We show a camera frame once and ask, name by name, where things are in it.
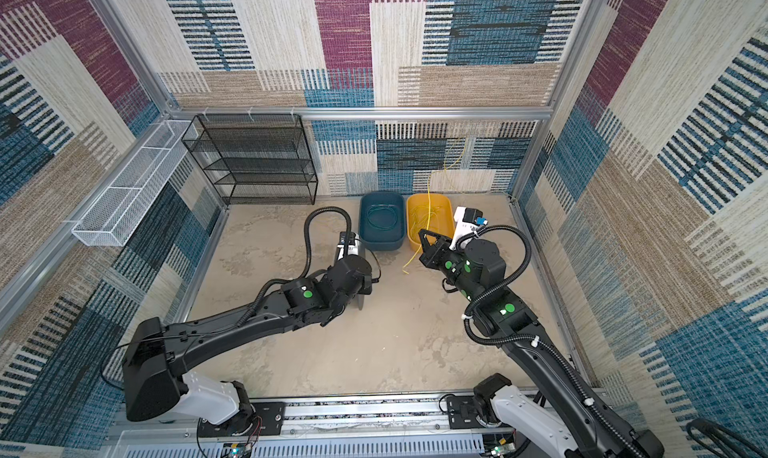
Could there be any yellow cable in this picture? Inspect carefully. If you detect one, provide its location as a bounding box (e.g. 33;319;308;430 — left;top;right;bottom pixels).
401;136;466;276

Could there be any black wire shelf rack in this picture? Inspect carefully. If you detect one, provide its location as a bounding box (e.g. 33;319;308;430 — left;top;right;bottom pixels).
181;114;318;206

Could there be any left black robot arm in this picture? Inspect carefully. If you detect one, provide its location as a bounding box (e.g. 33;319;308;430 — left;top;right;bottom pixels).
121;206;374;436

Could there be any white mesh wall basket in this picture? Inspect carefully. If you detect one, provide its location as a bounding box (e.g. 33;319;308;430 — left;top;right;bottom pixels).
72;120;189;247

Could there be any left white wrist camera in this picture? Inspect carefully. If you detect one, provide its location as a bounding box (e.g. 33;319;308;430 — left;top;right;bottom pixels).
334;231;365;261

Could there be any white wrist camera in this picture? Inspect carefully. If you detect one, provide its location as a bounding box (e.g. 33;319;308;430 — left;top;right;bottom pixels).
334;231;365;261
450;207;488;250

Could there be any black cable loop corner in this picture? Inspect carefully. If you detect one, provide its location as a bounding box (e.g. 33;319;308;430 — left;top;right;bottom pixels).
685;418;767;458

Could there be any teal plastic bin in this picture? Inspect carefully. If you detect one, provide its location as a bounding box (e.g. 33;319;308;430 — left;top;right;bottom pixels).
358;191;406;251

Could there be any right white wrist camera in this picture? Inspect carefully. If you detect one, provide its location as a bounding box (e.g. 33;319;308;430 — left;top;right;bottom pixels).
450;207;488;250

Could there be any green cable coil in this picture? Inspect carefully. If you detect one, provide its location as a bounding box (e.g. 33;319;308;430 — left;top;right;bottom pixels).
367;207;401;232

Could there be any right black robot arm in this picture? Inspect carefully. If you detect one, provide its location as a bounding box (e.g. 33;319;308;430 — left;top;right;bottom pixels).
419;225;664;457

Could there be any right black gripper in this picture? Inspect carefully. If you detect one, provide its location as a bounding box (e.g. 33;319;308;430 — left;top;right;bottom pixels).
419;228;480;304

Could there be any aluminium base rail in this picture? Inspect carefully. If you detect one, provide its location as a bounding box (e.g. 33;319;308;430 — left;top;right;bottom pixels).
101;387;619;458

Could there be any yellow plastic bin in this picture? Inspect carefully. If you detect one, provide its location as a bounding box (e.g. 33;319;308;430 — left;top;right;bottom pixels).
406;194;455;252

